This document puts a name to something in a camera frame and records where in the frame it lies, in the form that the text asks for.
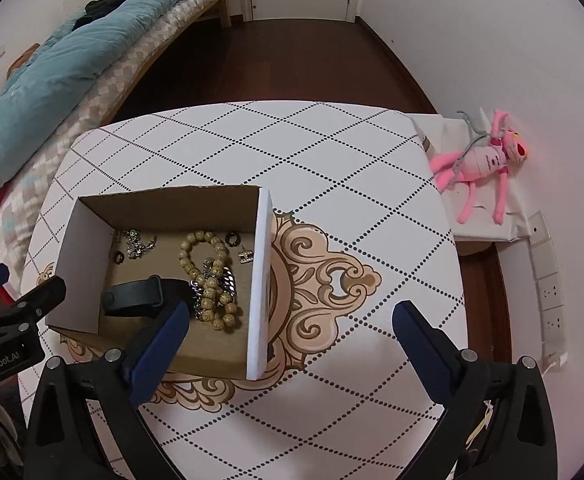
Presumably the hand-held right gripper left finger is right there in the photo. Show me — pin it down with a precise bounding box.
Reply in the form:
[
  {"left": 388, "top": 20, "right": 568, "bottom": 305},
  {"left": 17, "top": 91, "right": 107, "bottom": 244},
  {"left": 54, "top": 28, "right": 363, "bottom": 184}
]
[{"left": 23, "top": 299, "right": 191, "bottom": 480}]

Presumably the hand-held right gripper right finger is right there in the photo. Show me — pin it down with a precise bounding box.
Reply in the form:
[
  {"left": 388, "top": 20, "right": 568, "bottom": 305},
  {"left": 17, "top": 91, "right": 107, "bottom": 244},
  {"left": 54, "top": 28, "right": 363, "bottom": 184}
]
[{"left": 392, "top": 300, "right": 559, "bottom": 480}]

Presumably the black smart band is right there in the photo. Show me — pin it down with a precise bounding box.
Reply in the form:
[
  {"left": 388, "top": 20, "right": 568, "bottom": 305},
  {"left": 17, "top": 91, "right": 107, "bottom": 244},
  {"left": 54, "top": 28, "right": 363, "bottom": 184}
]
[{"left": 101, "top": 276, "right": 183, "bottom": 318}]

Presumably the cardboard box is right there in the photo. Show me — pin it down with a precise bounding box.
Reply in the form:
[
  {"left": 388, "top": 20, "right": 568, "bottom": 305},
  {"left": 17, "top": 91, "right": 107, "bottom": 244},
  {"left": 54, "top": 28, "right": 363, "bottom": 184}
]
[{"left": 45, "top": 185, "right": 276, "bottom": 381}]

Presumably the wooden bead bracelet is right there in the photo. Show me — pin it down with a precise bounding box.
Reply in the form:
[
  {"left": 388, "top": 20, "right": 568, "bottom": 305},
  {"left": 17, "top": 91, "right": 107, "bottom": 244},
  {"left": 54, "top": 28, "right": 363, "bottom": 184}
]
[{"left": 179, "top": 230, "right": 241, "bottom": 334}]

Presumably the thick silver chain bracelet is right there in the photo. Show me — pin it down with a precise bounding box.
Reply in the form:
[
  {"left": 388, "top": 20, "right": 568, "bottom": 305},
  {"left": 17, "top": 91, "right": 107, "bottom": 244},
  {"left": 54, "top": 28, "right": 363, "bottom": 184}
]
[{"left": 189, "top": 267, "right": 238, "bottom": 322}]

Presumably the thin silver bracelet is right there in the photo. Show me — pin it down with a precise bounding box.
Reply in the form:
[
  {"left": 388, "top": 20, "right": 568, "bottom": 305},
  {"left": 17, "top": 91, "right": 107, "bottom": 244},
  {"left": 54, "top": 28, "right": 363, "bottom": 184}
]
[{"left": 120, "top": 228, "right": 159, "bottom": 260}]

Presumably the white power strip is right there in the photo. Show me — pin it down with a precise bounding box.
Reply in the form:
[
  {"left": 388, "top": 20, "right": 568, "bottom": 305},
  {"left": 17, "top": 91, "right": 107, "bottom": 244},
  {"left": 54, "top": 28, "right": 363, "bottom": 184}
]
[{"left": 528, "top": 211, "right": 571, "bottom": 367}]

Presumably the table with diamond-pattern tablecloth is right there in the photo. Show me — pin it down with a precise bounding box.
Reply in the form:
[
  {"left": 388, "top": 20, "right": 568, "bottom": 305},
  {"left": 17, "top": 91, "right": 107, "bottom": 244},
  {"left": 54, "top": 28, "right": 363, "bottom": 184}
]
[{"left": 17, "top": 101, "right": 469, "bottom": 480}]

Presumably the pink plush toy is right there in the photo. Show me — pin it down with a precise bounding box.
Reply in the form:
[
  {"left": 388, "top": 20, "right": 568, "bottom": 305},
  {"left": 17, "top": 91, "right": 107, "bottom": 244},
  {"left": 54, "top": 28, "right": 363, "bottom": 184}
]
[{"left": 431, "top": 108, "right": 529, "bottom": 226}]

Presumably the blue quilt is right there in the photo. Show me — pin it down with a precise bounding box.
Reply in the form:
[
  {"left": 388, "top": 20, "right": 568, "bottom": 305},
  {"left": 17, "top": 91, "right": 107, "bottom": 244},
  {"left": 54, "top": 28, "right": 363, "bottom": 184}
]
[{"left": 0, "top": 0, "right": 240, "bottom": 193}]

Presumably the grey wire hanger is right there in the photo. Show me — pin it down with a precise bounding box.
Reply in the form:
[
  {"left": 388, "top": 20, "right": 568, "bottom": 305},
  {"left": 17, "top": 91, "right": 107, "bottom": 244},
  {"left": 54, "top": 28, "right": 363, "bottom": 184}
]
[{"left": 452, "top": 110, "right": 496, "bottom": 172}]

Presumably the brown wall object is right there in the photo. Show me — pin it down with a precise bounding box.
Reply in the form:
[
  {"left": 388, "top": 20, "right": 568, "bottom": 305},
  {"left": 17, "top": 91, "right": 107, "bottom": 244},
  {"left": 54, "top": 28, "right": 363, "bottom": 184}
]
[{"left": 7, "top": 42, "right": 41, "bottom": 79}]

